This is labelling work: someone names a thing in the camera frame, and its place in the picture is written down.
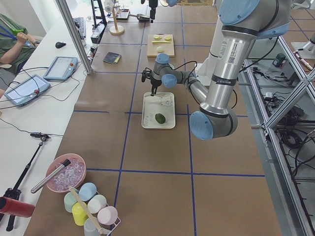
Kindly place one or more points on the wooden mug tree stand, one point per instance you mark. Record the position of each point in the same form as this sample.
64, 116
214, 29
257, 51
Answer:
116, 29

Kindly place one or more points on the teach pendant far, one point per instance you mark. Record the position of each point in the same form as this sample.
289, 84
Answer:
61, 68

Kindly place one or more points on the steel muddler tube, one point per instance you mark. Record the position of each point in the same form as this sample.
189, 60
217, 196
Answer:
50, 176

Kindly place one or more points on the teach pendant near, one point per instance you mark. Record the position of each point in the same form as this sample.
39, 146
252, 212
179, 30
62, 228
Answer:
27, 91

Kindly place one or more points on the red bottle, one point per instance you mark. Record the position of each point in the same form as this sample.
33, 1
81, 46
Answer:
15, 207

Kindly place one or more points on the wooden cutting board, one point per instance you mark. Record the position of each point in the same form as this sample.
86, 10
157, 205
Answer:
168, 47

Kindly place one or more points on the black glass rack tray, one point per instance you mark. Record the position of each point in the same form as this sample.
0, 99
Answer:
122, 14

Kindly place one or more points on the aluminium camera post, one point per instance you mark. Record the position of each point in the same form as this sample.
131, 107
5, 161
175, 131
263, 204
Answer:
67, 17

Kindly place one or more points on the pink ice bowl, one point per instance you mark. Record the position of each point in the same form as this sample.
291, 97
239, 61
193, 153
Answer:
72, 175

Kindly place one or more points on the beige bear tray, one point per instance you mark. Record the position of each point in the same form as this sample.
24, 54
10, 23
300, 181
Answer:
158, 111

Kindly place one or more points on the green avocado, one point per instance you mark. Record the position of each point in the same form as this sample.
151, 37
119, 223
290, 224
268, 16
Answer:
160, 118

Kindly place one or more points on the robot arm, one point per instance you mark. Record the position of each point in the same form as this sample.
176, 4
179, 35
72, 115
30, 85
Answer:
242, 23
170, 3

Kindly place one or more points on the cup rack with cups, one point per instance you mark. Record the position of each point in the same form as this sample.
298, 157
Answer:
92, 211

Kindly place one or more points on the yellow plastic knife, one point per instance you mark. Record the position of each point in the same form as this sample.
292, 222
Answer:
160, 41

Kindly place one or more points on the steel scoop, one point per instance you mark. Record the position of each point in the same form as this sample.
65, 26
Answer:
141, 17

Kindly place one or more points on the computer mouse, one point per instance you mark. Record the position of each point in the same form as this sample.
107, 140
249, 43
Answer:
60, 44

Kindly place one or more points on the seated person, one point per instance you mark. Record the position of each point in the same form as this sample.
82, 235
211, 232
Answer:
16, 44

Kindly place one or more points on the grey folded cloth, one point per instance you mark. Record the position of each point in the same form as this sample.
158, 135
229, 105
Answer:
112, 58

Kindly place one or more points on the teach pendant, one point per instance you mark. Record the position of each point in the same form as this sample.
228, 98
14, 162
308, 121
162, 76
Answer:
27, 91
61, 68

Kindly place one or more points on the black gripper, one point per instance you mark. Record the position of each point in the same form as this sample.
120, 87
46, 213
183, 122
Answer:
152, 6
155, 83

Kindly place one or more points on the white steamed bun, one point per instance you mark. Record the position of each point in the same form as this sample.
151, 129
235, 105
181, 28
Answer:
160, 49

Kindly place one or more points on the black tripod stick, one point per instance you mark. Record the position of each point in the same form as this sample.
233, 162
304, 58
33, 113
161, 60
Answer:
14, 193

